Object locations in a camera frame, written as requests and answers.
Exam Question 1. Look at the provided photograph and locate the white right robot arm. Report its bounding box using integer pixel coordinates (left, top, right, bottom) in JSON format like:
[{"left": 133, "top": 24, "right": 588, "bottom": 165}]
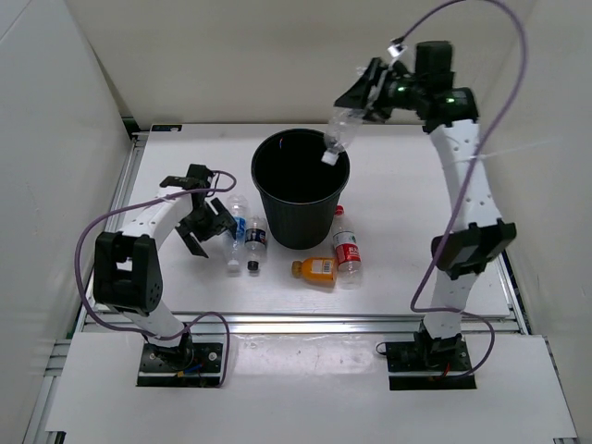
[{"left": 322, "top": 40, "right": 516, "bottom": 370}]

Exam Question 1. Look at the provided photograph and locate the white cable tie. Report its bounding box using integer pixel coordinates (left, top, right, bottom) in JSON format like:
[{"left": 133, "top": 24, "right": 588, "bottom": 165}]
[{"left": 462, "top": 139, "right": 558, "bottom": 163}]

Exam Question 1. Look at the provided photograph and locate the orange juice bottle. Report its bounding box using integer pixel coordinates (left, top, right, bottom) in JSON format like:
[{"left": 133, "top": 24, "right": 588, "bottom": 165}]
[{"left": 291, "top": 257, "right": 337, "bottom": 286}]

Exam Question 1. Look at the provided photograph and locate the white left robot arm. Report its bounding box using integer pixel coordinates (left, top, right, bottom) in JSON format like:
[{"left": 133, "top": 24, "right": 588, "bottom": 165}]
[{"left": 92, "top": 164, "right": 237, "bottom": 370}]

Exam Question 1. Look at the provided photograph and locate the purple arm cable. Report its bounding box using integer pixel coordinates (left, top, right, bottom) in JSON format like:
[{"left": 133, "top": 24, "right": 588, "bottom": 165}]
[
  {"left": 390, "top": 0, "right": 528, "bottom": 381},
  {"left": 74, "top": 169, "right": 237, "bottom": 388}
]

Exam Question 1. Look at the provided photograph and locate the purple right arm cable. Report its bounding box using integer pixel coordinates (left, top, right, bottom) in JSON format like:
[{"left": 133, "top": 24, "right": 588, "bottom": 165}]
[{"left": 390, "top": 0, "right": 528, "bottom": 381}]

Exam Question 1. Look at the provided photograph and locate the clear bottle blue label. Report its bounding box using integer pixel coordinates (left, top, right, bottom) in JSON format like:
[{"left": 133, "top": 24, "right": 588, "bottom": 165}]
[{"left": 224, "top": 194, "right": 249, "bottom": 274}]

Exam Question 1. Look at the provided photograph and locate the aluminium frame rail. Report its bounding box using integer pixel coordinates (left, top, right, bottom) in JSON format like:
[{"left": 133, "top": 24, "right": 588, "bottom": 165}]
[
  {"left": 90, "top": 131, "right": 149, "bottom": 247},
  {"left": 79, "top": 312, "right": 523, "bottom": 335}
]

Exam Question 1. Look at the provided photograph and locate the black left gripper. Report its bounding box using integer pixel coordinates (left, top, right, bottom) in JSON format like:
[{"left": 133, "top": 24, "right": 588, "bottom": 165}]
[{"left": 175, "top": 197, "right": 236, "bottom": 256}]

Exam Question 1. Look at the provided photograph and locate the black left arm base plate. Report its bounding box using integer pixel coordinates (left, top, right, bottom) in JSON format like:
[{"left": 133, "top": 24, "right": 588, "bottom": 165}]
[{"left": 136, "top": 342, "right": 225, "bottom": 389}]

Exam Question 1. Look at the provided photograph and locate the clear bottle red label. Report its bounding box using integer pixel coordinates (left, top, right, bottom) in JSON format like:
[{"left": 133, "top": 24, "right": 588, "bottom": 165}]
[{"left": 331, "top": 204, "right": 362, "bottom": 289}]

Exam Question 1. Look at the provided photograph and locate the black plastic bin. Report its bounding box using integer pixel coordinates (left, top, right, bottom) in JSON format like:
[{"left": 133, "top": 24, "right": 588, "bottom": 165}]
[{"left": 251, "top": 129, "right": 351, "bottom": 250}]

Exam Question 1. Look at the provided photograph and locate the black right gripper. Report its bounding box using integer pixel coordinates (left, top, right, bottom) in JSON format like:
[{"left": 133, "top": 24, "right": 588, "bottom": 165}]
[{"left": 333, "top": 58, "right": 426, "bottom": 125}]

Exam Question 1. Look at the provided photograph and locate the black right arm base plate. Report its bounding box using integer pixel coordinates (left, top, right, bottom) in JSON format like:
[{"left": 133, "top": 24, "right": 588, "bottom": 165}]
[{"left": 376, "top": 340, "right": 476, "bottom": 391}]

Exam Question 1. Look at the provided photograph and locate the aluminium front frame rail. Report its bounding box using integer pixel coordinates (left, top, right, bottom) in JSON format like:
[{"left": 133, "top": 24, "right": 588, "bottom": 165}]
[{"left": 79, "top": 312, "right": 523, "bottom": 335}]

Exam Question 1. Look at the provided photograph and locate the aluminium left frame rail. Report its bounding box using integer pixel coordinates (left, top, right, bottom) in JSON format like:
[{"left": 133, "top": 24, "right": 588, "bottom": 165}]
[{"left": 90, "top": 131, "right": 149, "bottom": 247}]

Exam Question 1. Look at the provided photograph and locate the clear bottle dark label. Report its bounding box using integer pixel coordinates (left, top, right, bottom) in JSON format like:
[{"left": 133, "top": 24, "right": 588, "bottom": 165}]
[{"left": 244, "top": 216, "right": 267, "bottom": 275}]

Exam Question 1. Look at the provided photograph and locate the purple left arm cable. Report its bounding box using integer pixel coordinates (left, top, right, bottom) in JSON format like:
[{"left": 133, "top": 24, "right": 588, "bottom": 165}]
[{"left": 74, "top": 169, "right": 237, "bottom": 388}]

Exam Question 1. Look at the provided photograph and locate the clear unlabelled plastic bottle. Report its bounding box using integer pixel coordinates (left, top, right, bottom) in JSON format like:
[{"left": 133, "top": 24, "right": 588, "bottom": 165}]
[{"left": 322, "top": 87, "right": 377, "bottom": 166}]

